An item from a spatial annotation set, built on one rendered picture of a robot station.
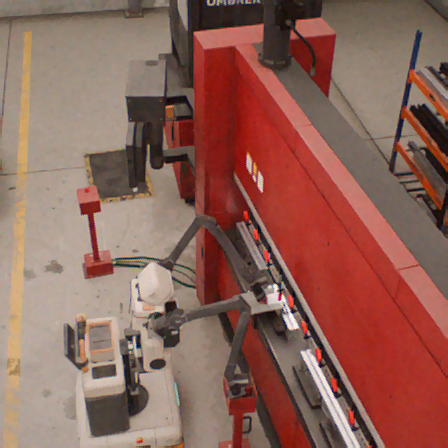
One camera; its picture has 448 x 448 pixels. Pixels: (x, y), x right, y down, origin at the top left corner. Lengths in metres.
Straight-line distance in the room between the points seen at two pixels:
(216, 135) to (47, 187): 2.91
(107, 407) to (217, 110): 1.94
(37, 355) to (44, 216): 1.68
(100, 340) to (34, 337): 1.41
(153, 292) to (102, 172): 3.38
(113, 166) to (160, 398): 3.14
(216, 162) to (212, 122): 0.31
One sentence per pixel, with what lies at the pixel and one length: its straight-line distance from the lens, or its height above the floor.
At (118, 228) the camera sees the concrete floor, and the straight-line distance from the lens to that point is 6.43.
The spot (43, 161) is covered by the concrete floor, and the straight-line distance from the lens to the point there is 7.43.
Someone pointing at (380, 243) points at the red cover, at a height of 2.30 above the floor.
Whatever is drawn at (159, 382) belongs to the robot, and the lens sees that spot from 4.82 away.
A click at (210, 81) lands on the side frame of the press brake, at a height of 2.08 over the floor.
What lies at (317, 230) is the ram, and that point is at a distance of 3.43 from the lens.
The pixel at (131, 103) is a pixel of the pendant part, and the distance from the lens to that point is 4.46.
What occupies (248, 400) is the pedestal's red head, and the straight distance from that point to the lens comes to 4.10.
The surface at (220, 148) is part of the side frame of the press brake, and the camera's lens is 4.56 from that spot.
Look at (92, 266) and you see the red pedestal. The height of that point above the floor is 0.11.
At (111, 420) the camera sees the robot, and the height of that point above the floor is 0.45.
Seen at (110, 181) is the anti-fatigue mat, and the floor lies 0.01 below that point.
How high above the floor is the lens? 4.09
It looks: 40 degrees down
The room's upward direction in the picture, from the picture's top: 1 degrees clockwise
